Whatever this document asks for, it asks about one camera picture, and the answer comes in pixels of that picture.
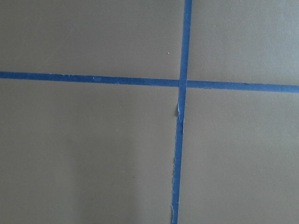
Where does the blue tape line lengthwise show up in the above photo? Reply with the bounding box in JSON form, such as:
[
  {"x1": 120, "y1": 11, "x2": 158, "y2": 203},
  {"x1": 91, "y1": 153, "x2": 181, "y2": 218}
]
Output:
[{"x1": 171, "y1": 0, "x2": 192, "y2": 224}]

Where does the blue tape line crosswise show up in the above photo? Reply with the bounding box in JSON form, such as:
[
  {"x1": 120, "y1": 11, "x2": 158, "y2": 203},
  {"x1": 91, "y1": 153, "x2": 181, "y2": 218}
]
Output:
[{"x1": 0, "y1": 71, "x2": 299, "y2": 93}]

